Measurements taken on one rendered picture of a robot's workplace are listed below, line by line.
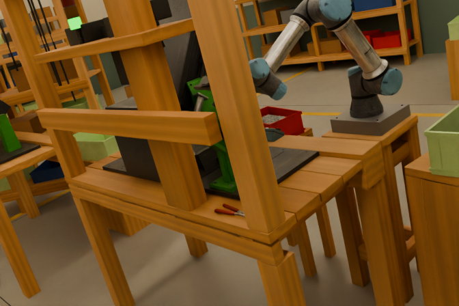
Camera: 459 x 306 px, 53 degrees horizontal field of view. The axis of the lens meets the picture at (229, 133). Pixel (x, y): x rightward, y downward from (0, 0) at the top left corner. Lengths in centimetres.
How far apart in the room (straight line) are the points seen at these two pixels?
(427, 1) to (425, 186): 568
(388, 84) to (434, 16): 544
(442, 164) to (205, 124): 90
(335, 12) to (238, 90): 68
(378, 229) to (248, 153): 85
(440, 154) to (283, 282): 72
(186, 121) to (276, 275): 56
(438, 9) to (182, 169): 611
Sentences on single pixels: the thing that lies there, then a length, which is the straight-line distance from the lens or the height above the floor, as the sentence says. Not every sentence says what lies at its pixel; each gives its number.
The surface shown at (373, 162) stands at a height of 84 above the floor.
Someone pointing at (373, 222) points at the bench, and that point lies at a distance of 199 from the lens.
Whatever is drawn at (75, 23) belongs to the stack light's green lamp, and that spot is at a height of 162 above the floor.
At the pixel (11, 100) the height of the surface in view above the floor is 115.
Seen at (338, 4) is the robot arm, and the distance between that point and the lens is 185.
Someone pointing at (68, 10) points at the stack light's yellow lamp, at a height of 168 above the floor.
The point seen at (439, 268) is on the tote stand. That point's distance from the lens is 209.
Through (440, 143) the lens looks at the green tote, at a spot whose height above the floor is 92.
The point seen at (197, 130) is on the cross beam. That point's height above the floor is 123.
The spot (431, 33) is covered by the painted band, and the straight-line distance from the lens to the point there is 749.
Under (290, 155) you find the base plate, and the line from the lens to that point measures 192.
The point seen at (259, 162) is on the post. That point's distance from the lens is 135.
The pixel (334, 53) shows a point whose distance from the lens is 761.
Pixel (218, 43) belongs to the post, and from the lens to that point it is 125.
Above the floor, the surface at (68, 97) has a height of 27.
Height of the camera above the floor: 159
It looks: 17 degrees down
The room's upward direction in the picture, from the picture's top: 15 degrees counter-clockwise
